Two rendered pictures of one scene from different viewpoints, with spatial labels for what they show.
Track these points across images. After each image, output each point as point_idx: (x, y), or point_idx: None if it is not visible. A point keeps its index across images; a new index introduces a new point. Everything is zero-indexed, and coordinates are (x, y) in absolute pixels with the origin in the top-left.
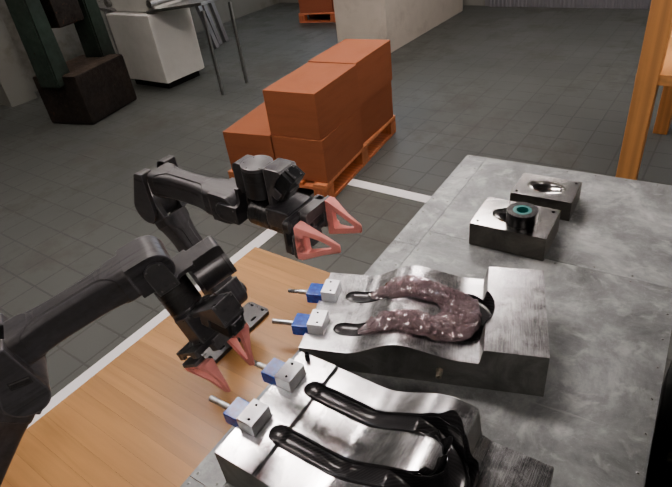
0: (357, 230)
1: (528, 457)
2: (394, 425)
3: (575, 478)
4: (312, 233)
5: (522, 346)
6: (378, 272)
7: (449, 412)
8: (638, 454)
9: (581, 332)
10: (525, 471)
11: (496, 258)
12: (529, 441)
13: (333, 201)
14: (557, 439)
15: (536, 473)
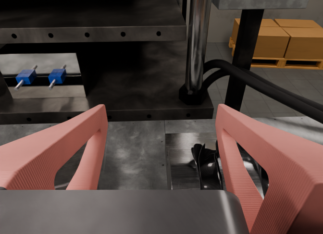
0: (105, 130)
1: (167, 144)
2: None
3: (151, 141)
4: (286, 131)
5: (79, 153)
6: None
7: (193, 154)
8: (121, 124)
9: None
10: (177, 143)
11: None
12: (138, 166)
13: (2, 155)
14: (129, 153)
15: (175, 139)
